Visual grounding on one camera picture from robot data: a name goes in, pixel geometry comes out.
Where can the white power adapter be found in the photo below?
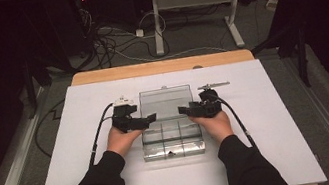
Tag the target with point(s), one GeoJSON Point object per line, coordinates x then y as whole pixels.
{"type": "Point", "coordinates": [139, 33]}

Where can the small white box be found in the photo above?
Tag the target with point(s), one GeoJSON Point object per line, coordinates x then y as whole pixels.
{"type": "Point", "coordinates": [271, 3]}

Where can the person's right hand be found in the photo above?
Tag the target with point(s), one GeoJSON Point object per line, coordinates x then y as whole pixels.
{"type": "Point", "coordinates": [219, 127]}

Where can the black metal stand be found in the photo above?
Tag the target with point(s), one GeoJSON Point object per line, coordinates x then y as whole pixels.
{"type": "Point", "coordinates": [302, 59]}
{"type": "Point", "coordinates": [30, 88]}

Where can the person's left hand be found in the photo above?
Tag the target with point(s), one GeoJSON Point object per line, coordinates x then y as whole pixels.
{"type": "Point", "coordinates": [120, 142]}

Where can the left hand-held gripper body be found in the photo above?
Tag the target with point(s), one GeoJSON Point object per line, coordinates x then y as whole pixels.
{"type": "Point", "coordinates": [127, 124]}

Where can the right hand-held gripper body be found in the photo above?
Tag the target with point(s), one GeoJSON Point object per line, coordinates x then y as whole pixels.
{"type": "Point", "coordinates": [207, 107]}

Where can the clear plastic compartment box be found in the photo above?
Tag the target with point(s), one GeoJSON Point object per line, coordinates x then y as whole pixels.
{"type": "Point", "coordinates": [172, 138]}

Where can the white table board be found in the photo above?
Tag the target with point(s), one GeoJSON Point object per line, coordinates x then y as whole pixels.
{"type": "Point", "coordinates": [265, 99]}

